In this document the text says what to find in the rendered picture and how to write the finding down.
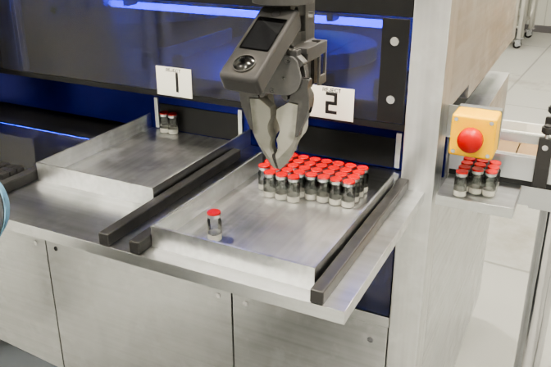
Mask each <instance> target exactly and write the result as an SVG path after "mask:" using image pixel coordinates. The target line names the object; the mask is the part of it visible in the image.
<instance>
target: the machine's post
mask: <svg viewBox="0 0 551 367"><path fill-rule="evenodd" d="M459 3H460V0H415V1H414V11H413V22H412V42H411V53H410V63H409V74H408V95H407V105H406V115H405V126H404V137H403V157H402V168H401V178H402V179H409V182H408V189H409V190H413V191H418V192H423V193H425V194H424V202H423V203H422V205H421V207H420V208H419V210H418V212H417V213H416V214H415V216H414V217H413V219H412V221H411V222H410V224H409V226H408V227H407V228H406V230H405V231H404V233H403V235H402V236H401V238H400V239H399V241H398V242H397V244H396V245H395V253H394V272H393V283H392V294H391V305H390V315H389V336H388V346H387V357H386V367H422V358H423V350H424V342H425V334H426V319H427V311H428V302H429V295H430V279H431V271H432V263H433V255H434V247H435V232H436V224H437V215H438V208H439V205H436V204H435V197H436V194H437V192H438V191H439V189H440V185H441V176H442V168H443V160H444V145H445V137H446V129H447V120H448V113H449V97H450V89H451V81H452V73H453V58H454V50H455V42H456V33H457V26H458V10H459Z"/></svg>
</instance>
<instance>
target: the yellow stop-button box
mask: <svg viewBox="0 0 551 367"><path fill-rule="evenodd" d="M502 119H503V108H498V107H491V106H478V105H472V104H465V103H461V104H460V105H459V107H458V109H457V110H456V111H455V112H454V113H453V117H452V124H451V133H450V140H449V154H453V155H458V156H468V157H473V158H479V159H484V160H492V159H493V157H494V154H495V152H496V150H497V149H498V147H499V138H500V132H501V125H502ZM465 128H475V129H478V130H479V131H481V133H482V135H483V137H484V142H483V144H482V146H481V148H480V150H479V151H477V152H474V153H466V152H463V151H462V150H461V149H460V148H459V147H458V144H457V138H458V135H459V134H460V133H461V131H462V130H464V129H465Z"/></svg>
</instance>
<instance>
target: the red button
mask: <svg viewBox="0 0 551 367"><path fill-rule="evenodd" d="M483 142H484V137H483V135H482V133H481V131H479V130H478V129H475V128H465V129H464V130H462V131H461V133H460V134H459V135H458V138H457V144H458V147H459V148H460V149H461V150H462V151H463V152H466V153H474V152H477V151H479V150H480V148H481V146H482V144H483Z"/></svg>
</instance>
